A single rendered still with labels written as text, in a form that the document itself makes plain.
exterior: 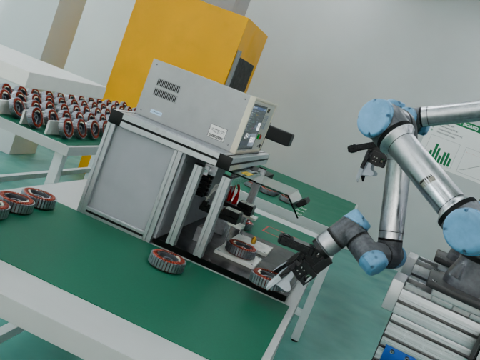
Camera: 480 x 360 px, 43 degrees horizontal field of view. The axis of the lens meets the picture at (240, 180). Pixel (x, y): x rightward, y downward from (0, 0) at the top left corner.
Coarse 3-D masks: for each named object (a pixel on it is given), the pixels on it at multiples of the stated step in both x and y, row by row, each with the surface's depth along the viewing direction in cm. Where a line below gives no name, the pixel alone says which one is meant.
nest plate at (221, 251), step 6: (222, 246) 220; (216, 252) 213; (222, 252) 213; (228, 252) 216; (228, 258) 212; (234, 258) 212; (240, 258) 215; (258, 258) 224; (246, 264) 211; (252, 264) 212
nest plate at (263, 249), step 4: (236, 236) 243; (240, 236) 246; (244, 236) 248; (240, 240) 240; (244, 240) 243; (248, 240) 245; (252, 244) 241; (256, 244) 243; (260, 244) 245; (264, 244) 248; (256, 248) 238; (260, 248) 240; (264, 248) 242; (268, 248) 245; (272, 248) 247; (260, 252) 235; (264, 252) 235; (268, 252) 238
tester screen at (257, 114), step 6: (258, 108) 216; (252, 114) 211; (258, 114) 220; (264, 114) 232; (252, 120) 215; (258, 120) 224; (246, 126) 210; (252, 126) 219; (246, 132) 214; (252, 132) 223; (246, 144) 222
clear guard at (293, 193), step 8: (248, 176) 206; (256, 176) 214; (264, 176) 222; (264, 184) 202; (272, 184) 209; (280, 184) 217; (280, 192) 200; (288, 192) 205; (296, 192) 217; (296, 200) 210; (296, 208) 204; (304, 208) 219; (296, 216) 199
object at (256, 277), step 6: (252, 270) 188; (258, 270) 189; (264, 270) 192; (270, 270) 193; (252, 276) 186; (258, 276) 184; (264, 276) 185; (270, 276) 190; (252, 282) 186; (258, 282) 184; (264, 282) 183; (264, 288) 184; (270, 288) 184; (276, 288) 184
